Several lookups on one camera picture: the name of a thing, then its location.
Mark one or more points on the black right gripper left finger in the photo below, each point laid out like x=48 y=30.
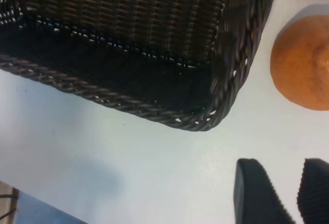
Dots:
x=257 y=198

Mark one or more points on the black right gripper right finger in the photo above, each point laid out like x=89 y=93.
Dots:
x=316 y=195

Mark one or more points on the orange fruit with knobbly top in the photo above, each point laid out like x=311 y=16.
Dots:
x=300 y=67

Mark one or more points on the dark brown wicker basket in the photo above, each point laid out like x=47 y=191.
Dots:
x=128 y=28

